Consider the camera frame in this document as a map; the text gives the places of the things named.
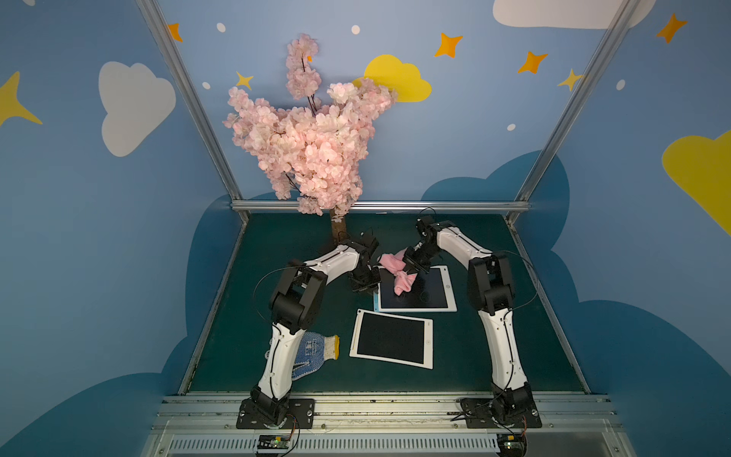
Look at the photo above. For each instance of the white drawing tablet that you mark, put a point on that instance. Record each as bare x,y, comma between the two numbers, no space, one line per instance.
430,292
392,338

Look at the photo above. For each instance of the left green circuit board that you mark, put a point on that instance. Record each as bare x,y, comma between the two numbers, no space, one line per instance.
277,444

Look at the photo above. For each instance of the pink cherry blossom tree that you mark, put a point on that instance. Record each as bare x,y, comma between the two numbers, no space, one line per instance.
315,150

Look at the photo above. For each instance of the pink cloth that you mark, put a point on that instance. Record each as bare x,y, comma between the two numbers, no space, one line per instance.
395,264

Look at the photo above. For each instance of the right green circuit board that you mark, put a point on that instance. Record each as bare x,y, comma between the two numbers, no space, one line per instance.
511,445

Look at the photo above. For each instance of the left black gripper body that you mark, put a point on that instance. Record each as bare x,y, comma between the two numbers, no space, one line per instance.
366,274

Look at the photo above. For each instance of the green circuit board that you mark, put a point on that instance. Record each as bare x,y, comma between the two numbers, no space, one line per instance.
277,444
511,445

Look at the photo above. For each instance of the aluminium front mounting rail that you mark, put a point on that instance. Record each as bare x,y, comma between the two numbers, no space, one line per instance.
388,424

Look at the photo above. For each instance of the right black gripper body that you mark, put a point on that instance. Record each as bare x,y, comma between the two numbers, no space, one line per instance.
414,260

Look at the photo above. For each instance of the blue dotted work glove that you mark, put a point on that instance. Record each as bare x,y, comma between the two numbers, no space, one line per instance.
314,351

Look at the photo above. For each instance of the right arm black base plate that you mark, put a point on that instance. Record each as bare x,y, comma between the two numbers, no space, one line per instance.
488,413

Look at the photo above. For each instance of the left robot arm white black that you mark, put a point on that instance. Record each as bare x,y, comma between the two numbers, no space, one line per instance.
295,305

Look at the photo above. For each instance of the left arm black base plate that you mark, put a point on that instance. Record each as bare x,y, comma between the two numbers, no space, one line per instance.
297,412

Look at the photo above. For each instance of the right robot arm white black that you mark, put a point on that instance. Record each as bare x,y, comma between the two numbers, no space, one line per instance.
491,292

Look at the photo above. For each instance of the aluminium frame rails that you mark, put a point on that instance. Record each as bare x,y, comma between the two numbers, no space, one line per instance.
615,32

